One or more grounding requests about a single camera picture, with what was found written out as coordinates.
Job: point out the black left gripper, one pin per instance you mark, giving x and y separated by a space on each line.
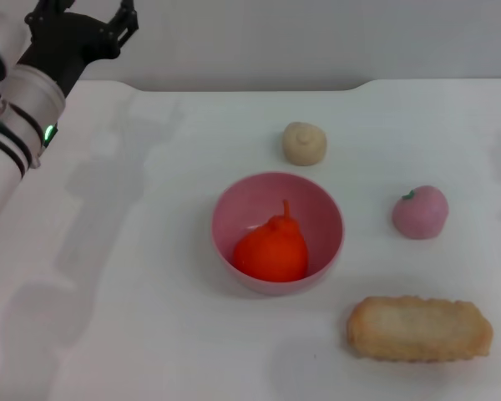
64 46

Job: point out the pink plastic bowl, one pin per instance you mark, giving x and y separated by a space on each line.
277 234

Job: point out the orange toy fruit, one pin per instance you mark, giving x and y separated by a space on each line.
273 250

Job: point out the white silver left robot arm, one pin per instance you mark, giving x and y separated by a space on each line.
12 125

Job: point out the beige toy bun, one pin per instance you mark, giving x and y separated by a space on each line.
304 144

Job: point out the pink toy peach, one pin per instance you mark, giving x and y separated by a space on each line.
419 213

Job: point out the toy bread slice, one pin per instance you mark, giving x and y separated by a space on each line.
419 330

